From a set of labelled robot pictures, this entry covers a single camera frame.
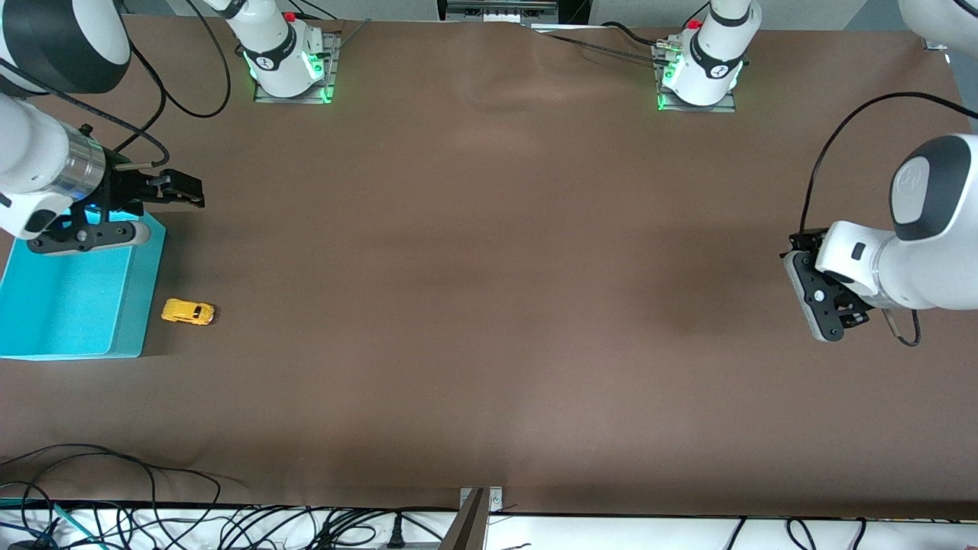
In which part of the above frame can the long looped black cable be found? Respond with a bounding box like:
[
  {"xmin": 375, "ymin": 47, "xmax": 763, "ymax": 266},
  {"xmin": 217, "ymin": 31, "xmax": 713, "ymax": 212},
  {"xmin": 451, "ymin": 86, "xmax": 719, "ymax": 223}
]
[{"xmin": 0, "ymin": 443, "xmax": 224, "ymax": 550}]

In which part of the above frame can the braided grey cable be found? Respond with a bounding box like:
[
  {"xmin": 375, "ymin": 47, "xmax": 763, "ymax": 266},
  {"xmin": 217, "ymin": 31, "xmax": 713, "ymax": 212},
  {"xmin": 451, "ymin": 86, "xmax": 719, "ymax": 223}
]
[{"xmin": 527, "ymin": 23, "xmax": 667, "ymax": 66}]

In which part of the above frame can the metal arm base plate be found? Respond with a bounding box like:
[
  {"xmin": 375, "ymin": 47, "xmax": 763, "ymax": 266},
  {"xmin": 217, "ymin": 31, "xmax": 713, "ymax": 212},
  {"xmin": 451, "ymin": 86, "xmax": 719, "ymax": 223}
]
[
  {"xmin": 254, "ymin": 31, "xmax": 341, "ymax": 105},
  {"xmin": 656, "ymin": 42, "xmax": 738, "ymax": 114}
]

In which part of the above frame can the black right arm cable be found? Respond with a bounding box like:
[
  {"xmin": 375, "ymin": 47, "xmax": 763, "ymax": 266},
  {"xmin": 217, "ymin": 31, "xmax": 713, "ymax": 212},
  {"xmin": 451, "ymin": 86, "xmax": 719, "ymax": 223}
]
[{"xmin": 0, "ymin": 0, "xmax": 232, "ymax": 170}]

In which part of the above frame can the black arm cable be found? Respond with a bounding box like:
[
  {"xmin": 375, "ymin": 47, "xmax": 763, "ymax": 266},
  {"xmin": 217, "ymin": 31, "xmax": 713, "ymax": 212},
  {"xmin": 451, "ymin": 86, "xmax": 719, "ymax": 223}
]
[
  {"xmin": 0, "ymin": 0, "xmax": 232, "ymax": 170},
  {"xmin": 798, "ymin": 92, "xmax": 978, "ymax": 347}
]

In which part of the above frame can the small metal bracket plate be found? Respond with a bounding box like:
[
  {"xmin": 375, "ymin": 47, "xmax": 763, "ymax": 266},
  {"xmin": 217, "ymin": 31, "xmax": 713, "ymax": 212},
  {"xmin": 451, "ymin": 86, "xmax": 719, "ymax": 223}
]
[{"xmin": 458, "ymin": 486, "xmax": 505, "ymax": 514}]

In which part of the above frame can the black base cable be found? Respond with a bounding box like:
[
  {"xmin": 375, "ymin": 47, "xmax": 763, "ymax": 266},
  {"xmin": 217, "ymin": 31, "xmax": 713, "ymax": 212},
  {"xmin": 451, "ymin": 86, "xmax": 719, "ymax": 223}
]
[
  {"xmin": 287, "ymin": 0, "xmax": 341, "ymax": 21},
  {"xmin": 602, "ymin": 21, "xmax": 662, "ymax": 47}
]

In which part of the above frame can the turquoise plastic bin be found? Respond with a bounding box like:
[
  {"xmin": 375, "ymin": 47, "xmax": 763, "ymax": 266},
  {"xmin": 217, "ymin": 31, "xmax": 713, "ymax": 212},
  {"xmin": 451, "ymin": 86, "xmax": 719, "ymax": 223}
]
[{"xmin": 0, "ymin": 212, "xmax": 167, "ymax": 361}]

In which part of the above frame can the yellow beetle toy car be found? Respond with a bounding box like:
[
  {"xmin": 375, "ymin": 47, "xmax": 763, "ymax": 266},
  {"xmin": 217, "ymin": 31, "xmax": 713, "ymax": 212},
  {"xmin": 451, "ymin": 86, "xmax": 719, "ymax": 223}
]
[{"xmin": 160, "ymin": 298, "xmax": 217, "ymax": 327}]

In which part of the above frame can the tangled black cable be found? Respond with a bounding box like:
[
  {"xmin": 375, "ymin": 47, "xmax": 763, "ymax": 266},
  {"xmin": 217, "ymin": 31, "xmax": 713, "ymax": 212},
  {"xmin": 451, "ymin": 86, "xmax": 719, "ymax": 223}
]
[{"xmin": 122, "ymin": 504, "xmax": 459, "ymax": 550}]

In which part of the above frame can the black power strip device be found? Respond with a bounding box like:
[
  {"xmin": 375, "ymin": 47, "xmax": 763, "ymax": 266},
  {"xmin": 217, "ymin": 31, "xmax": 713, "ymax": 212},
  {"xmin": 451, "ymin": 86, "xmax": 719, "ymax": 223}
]
[{"xmin": 437, "ymin": 0, "xmax": 562, "ymax": 25}]

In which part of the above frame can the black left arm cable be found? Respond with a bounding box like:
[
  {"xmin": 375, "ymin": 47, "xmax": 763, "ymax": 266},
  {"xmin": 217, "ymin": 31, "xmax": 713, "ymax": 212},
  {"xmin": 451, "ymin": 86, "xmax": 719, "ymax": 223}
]
[{"xmin": 798, "ymin": 92, "xmax": 978, "ymax": 347}]

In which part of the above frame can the brown table cover sheet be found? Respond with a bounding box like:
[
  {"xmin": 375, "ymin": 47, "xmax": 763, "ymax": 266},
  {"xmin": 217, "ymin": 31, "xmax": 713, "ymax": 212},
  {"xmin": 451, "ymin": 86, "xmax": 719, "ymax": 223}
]
[{"xmin": 0, "ymin": 15, "xmax": 978, "ymax": 522}]

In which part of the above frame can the teal cable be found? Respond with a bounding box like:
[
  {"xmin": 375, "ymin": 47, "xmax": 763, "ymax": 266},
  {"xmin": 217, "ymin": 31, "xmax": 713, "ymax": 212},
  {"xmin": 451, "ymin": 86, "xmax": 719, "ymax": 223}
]
[{"xmin": 0, "ymin": 497, "xmax": 108, "ymax": 550}]

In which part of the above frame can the grey metal post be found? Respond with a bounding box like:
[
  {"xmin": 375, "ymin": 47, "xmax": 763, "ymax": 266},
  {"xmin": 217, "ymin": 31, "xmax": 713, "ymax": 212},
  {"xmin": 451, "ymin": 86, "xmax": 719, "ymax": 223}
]
[{"xmin": 437, "ymin": 489, "xmax": 490, "ymax": 550}]

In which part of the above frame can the thin grey rod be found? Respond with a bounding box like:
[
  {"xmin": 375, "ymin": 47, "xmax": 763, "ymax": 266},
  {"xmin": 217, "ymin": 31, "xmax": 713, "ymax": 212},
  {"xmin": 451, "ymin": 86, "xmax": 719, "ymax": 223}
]
[{"xmin": 336, "ymin": 17, "xmax": 373, "ymax": 48}]

